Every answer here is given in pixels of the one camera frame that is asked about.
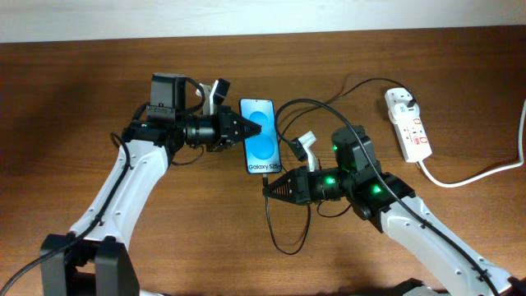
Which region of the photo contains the blue screen Galaxy smartphone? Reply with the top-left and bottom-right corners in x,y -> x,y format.
239,98 -> 282,174

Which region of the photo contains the thin black charging cable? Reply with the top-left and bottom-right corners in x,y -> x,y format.
261,76 -> 418,256

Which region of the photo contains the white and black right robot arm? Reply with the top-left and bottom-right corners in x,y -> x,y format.
262,126 -> 525,295

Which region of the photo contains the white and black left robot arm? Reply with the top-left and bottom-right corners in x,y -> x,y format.
40,73 -> 261,295

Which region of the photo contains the white charger plug adapter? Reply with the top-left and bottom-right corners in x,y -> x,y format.
388,103 -> 420,125

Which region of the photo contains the white power strip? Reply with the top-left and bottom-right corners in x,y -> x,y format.
385,87 -> 432,163

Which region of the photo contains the thick white power cord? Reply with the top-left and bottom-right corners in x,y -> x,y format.
416,98 -> 526,189

